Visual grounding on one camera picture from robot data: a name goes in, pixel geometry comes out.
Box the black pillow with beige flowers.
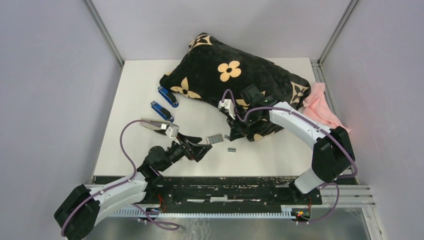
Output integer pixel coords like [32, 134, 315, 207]
[159, 32, 312, 143]

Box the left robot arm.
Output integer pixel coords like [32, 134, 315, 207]
[53, 133, 212, 240]

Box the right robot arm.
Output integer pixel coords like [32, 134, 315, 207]
[218, 84, 358, 204]

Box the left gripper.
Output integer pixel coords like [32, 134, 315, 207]
[159, 131, 212, 172]

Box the pink cloth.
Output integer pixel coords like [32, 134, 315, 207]
[302, 82, 351, 133]

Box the box of staples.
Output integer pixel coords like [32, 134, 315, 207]
[206, 133, 224, 145]

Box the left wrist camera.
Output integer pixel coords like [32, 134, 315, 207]
[159, 123, 180, 141]

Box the blue stapler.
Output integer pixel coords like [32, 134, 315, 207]
[157, 85, 179, 108]
[150, 101, 175, 123]

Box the white cable duct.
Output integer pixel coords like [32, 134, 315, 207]
[111, 205, 302, 220]

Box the grey beige stapler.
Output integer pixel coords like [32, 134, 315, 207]
[140, 118, 171, 135]

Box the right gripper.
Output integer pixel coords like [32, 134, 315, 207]
[226, 105, 260, 141]

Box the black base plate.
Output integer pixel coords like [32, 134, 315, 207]
[92, 174, 359, 215]

